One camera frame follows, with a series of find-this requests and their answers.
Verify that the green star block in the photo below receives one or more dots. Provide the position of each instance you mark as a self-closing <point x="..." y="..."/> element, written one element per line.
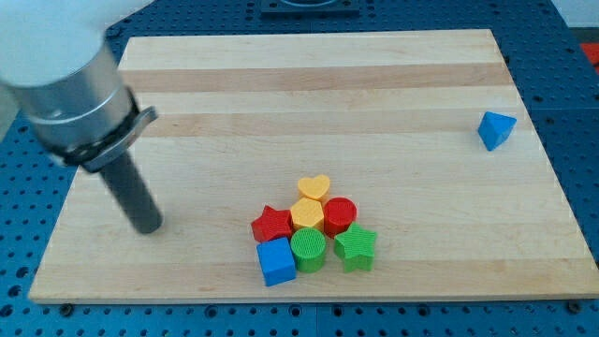
<point x="355" y="247"/>

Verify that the red star block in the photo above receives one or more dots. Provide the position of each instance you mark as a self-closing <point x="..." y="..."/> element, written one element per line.
<point x="272" y="224"/>

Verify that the yellow heart block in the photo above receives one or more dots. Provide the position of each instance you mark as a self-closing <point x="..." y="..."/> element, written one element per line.
<point x="316" y="188"/>

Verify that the red object at edge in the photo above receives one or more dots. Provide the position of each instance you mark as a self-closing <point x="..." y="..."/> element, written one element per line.
<point x="591" y="51"/>

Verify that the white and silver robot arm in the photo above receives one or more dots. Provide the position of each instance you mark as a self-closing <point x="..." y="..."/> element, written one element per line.
<point x="57" y="63"/>

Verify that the blue cube block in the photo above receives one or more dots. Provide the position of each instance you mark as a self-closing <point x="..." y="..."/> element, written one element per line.
<point x="276" y="261"/>

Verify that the blue triangular prism block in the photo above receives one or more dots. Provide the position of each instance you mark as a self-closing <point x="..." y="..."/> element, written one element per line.
<point x="494" y="129"/>

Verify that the red cylinder block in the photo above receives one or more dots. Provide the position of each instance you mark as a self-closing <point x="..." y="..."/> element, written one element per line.
<point x="339" y="214"/>

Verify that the dark grey pointer rod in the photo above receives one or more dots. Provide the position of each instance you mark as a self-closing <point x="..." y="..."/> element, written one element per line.
<point x="124" y="181"/>

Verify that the yellow hexagon block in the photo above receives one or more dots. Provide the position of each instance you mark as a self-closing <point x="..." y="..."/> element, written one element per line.
<point x="307" y="213"/>

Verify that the green cylinder block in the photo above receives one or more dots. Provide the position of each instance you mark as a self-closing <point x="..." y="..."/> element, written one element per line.
<point x="308" y="246"/>

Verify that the light wooden board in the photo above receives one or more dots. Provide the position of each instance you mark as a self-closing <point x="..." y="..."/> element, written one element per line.
<point x="390" y="117"/>

